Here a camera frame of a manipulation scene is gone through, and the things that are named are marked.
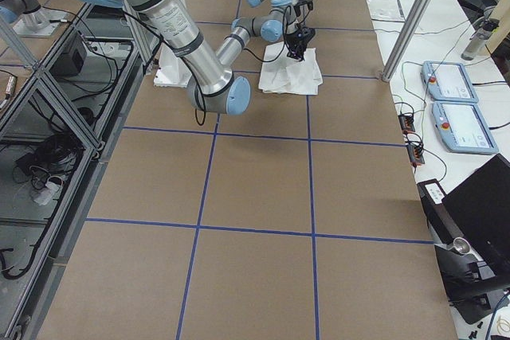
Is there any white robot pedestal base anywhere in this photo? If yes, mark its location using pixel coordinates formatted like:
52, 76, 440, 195
154, 41, 191, 88

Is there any upper blue teach pendant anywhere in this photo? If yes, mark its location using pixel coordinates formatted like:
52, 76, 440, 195
422, 61, 479, 104

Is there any black laptop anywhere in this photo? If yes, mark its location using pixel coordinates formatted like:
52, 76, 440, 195
442, 154, 509, 275

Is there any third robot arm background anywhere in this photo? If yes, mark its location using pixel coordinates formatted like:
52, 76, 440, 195
1, 0, 68, 37

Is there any orange black adapter board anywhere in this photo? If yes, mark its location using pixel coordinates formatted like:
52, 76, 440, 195
398, 113, 416, 134

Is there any blue teach pendant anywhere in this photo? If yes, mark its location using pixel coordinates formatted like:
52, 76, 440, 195
432, 101, 499, 154
422, 61, 479, 104

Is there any lower blue teach pendant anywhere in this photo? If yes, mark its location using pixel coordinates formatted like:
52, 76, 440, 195
432, 101, 499, 154

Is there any aluminium frame post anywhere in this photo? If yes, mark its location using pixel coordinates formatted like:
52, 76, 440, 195
381, 0, 431, 82

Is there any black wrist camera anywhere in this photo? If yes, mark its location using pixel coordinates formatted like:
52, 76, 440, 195
296, 0, 314, 11

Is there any white long-sleeve printed shirt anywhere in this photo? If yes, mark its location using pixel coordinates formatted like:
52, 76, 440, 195
258, 42, 323, 96

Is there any clear plastic bag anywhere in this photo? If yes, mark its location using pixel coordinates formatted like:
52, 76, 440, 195
367, 0, 406, 22

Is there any grey water bottle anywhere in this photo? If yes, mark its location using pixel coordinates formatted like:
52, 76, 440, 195
461, 18, 500, 61

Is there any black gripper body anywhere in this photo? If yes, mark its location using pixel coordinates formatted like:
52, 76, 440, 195
284, 27, 316, 61

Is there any black power supply box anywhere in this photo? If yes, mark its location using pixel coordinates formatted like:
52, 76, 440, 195
50, 34, 87, 77

